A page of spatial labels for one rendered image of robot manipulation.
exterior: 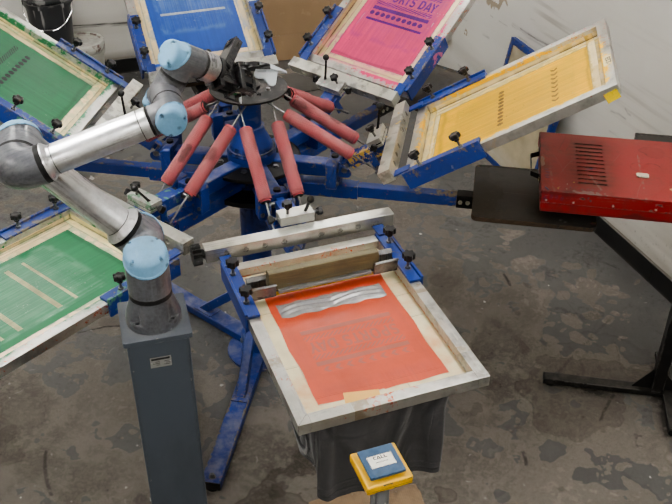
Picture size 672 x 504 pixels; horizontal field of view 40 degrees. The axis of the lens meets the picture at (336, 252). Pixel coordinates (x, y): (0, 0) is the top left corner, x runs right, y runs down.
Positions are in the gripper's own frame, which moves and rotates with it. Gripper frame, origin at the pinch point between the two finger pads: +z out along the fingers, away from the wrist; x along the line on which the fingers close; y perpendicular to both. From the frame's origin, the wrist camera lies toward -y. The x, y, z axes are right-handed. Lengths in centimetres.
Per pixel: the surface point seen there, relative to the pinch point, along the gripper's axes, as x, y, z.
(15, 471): -186, 80, 32
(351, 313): -27, 55, 56
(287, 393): -26, 81, 19
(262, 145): -72, -25, 76
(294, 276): -39, 40, 45
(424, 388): 3, 85, 46
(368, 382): -13, 80, 41
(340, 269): -30, 39, 58
